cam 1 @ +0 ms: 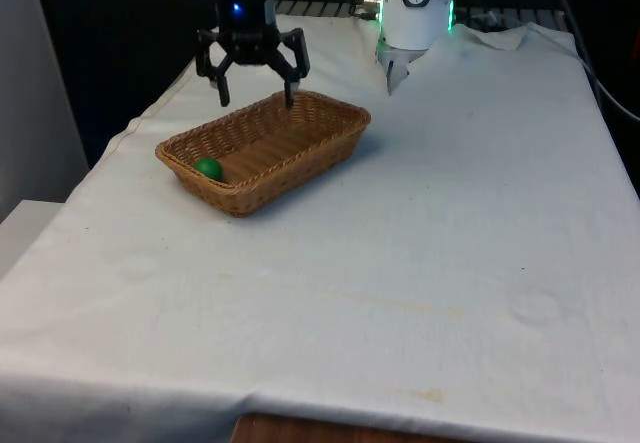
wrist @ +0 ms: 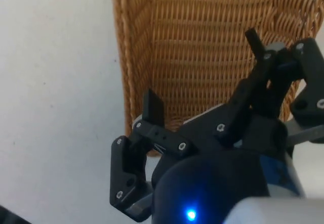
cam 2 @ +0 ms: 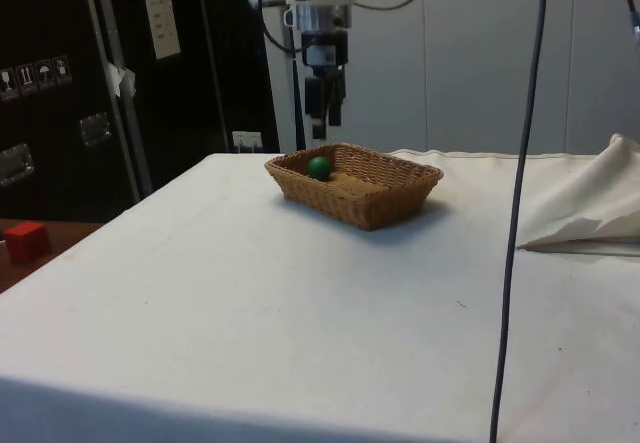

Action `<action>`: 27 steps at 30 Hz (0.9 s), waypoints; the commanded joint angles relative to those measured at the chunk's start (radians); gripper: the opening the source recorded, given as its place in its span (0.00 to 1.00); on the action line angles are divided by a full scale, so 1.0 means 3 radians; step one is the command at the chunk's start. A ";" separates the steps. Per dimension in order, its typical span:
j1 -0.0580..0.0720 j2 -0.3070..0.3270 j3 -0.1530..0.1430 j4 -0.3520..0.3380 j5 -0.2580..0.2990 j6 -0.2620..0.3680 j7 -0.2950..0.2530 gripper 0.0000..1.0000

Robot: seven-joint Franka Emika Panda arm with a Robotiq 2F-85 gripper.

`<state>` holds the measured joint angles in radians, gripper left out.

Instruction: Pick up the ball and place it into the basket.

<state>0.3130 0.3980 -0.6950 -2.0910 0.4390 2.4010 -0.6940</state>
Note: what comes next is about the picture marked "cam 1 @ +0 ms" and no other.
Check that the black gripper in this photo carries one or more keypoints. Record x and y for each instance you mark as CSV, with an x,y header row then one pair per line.
x,y
245,20

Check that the green ball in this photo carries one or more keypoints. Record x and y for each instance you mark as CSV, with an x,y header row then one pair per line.
x,y
208,168

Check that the brown wicker basket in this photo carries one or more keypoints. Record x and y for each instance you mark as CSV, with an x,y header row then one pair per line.
x,y
280,163

